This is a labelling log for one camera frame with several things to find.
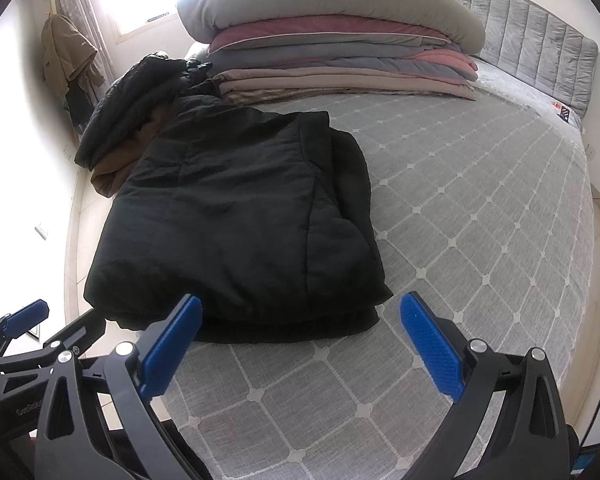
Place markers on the mattress label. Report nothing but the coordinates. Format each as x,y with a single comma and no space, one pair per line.
562,111

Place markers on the beige folded blanket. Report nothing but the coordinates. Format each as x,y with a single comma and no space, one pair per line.
340,85

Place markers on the grey patterned bed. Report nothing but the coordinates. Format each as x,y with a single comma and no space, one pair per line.
470,240

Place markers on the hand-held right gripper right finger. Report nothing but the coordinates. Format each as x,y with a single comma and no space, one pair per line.
430,345

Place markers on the white wall outlet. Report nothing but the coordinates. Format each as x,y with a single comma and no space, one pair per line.
42,230

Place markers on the grey padded headboard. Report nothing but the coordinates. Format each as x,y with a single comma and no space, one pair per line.
525,30

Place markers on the black quilted jacket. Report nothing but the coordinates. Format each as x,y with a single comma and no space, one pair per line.
130,95

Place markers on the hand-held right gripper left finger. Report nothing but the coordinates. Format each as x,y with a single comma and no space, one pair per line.
172,340

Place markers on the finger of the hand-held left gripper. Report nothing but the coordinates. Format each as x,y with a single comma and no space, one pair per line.
82,330
27,312

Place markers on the khaki hanging coat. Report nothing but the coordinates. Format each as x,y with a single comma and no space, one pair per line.
62,45

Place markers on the brown garment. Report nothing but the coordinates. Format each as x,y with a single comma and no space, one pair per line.
117,165

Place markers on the pale grey duvet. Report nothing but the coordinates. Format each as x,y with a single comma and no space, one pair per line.
330,2

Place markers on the large black padded coat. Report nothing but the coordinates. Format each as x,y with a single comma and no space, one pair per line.
230,210

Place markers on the dusky pink folded blanket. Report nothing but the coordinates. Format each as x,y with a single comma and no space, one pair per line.
330,32

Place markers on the dark hanging garment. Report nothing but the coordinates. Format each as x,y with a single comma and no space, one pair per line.
82,102

